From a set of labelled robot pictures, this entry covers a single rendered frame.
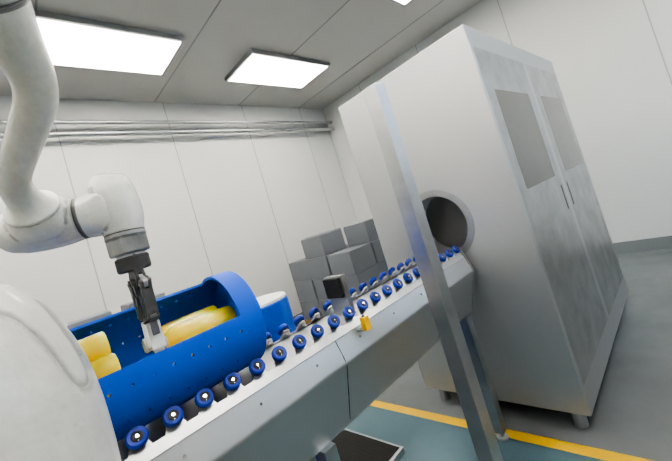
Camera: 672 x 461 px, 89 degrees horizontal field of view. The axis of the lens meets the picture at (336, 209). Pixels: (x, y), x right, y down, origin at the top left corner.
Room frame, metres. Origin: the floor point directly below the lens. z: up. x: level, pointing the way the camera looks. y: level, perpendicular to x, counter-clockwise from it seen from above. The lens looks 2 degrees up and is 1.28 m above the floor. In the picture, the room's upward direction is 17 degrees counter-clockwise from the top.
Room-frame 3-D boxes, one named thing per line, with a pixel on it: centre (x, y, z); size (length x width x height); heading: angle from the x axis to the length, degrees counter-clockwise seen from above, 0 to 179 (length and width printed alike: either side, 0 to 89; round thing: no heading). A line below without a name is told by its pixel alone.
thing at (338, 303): (1.32, 0.09, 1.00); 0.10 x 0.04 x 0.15; 44
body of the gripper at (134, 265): (0.84, 0.52, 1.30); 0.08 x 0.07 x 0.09; 44
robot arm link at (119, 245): (0.84, 0.52, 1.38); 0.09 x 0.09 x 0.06
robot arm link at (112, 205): (0.84, 0.53, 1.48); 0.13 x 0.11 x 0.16; 109
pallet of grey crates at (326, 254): (4.48, 0.14, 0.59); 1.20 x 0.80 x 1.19; 45
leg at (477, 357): (1.76, -0.46, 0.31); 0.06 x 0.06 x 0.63; 44
